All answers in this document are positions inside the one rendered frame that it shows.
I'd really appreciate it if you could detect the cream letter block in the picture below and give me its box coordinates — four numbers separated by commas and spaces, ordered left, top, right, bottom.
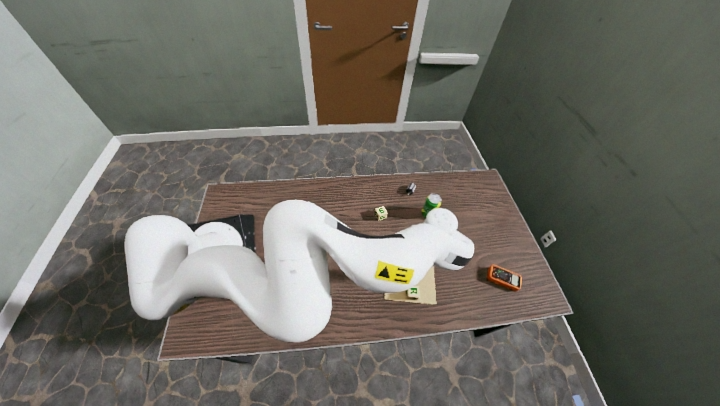
406, 286, 420, 300
375, 206, 388, 221

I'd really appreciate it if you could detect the beige mat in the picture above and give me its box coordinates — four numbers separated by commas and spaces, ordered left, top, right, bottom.
385, 267, 436, 304

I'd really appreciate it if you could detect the green drink can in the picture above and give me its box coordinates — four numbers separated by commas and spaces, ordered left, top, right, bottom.
422, 194, 441, 218

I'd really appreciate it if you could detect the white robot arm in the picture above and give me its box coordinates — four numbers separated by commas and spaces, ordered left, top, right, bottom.
125, 200, 474, 343

